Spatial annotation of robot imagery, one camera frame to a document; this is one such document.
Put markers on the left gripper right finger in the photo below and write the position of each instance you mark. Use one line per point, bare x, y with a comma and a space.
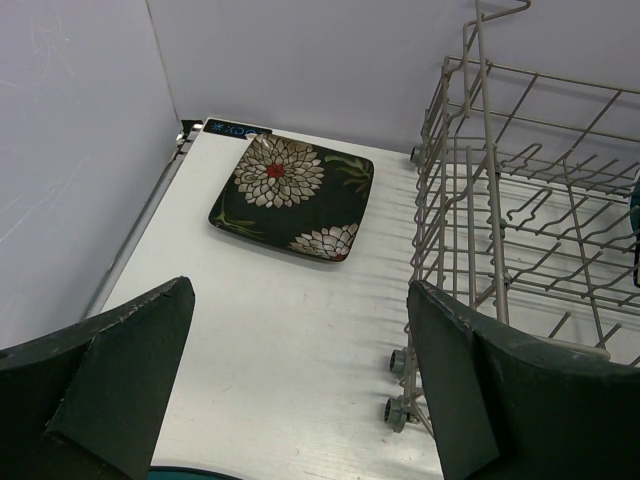
507, 405

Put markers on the dark teal plate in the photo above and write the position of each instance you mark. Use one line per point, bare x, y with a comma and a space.
182, 473

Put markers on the black floral square plate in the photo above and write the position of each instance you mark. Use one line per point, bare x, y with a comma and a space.
295, 196

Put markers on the grey wire dish rack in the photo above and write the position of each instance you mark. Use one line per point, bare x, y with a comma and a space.
523, 187

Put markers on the green red rimmed plate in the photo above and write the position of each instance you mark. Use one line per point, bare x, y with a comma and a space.
634, 217

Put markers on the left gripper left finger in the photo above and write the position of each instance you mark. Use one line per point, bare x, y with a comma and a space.
88, 401

